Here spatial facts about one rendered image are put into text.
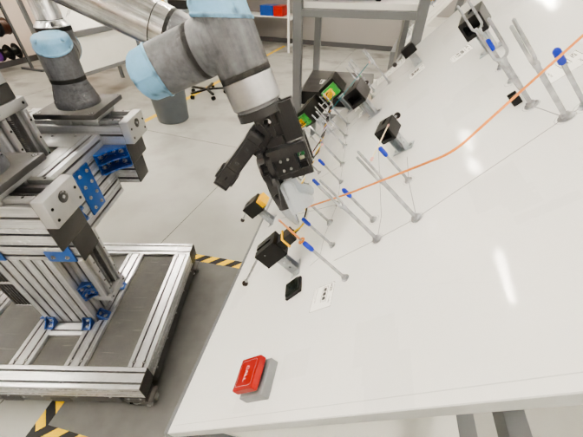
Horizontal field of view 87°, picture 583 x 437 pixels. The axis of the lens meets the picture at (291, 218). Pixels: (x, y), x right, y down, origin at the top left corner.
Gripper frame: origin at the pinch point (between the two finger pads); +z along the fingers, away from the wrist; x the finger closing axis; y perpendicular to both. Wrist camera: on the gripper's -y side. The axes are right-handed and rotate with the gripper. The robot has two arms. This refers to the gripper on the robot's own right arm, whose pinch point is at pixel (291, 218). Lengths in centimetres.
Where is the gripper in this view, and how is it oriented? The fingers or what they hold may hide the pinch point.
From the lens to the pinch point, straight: 55.7
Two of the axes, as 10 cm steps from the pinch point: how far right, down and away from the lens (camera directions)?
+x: 0.5, -5.1, 8.6
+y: 9.4, -2.7, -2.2
